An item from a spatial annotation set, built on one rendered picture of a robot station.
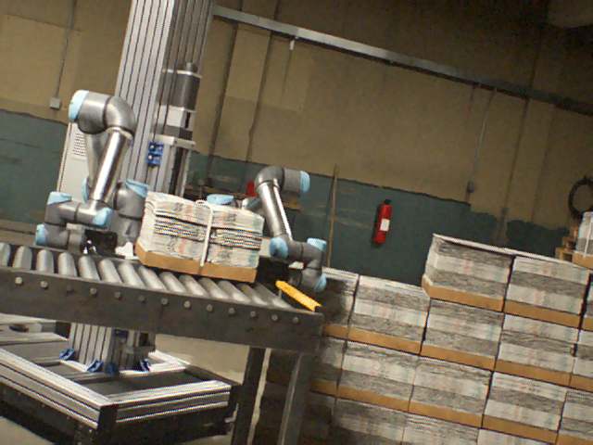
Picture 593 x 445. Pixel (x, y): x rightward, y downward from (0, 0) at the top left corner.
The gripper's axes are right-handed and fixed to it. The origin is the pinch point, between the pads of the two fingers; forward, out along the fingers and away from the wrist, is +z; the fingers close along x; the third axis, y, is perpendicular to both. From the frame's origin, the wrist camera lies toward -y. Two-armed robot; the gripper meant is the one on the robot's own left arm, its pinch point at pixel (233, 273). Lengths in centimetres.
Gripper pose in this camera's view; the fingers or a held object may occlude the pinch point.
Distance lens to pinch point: 301.0
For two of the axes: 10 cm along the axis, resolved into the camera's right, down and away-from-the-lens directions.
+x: 3.0, 1.3, -9.5
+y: 2.0, -9.8, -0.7
